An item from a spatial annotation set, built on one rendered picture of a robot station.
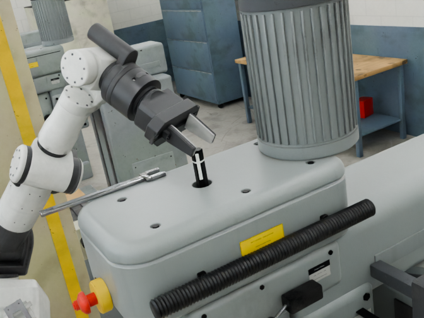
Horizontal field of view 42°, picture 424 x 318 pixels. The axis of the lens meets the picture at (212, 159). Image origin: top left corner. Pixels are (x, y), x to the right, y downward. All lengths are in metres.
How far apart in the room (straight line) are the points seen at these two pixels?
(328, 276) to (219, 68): 7.38
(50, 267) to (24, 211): 1.66
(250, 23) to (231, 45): 7.44
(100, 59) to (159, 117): 0.16
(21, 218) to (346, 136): 0.70
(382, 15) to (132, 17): 5.45
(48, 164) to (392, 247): 0.72
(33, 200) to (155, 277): 0.44
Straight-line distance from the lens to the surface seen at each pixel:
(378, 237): 1.19
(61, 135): 1.12
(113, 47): 1.02
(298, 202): 0.98
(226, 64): 8.43
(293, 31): 0.98
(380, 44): 6.53
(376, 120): 6.42
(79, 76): 1.01
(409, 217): 1.24
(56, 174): 1.15
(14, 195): 1.24
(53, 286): 2.95
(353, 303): 1.19
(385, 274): 1.17
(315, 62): 1.00
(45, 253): 2.87
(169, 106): 0.97
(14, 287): 1.34
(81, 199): 1.05
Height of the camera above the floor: 2.28
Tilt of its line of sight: 20 degrees down
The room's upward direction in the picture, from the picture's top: 10 degrees counter-clockwise
